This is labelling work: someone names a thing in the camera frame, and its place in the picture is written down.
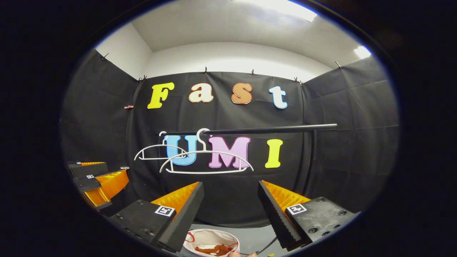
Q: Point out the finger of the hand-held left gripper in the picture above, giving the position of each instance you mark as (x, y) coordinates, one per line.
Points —
(89, 169)
(87, 184)

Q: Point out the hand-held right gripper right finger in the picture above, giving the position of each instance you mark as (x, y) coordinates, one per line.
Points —
(276, 221)

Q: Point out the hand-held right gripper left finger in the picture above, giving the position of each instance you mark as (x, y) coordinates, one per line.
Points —
(184, 221)

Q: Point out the white clothes hanger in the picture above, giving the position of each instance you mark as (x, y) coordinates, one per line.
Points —
(153, 158)
(205, 151)

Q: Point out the black clothes rack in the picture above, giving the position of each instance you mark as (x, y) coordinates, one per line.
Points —
(285, 128)

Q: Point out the black backdrop cloth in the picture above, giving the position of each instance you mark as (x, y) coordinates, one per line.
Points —
(339, 160)

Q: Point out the small ceiling light panel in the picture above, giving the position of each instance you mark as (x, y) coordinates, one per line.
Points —
(361, 52)

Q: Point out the long ceiling light panel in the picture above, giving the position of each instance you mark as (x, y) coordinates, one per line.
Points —
(285, 9)

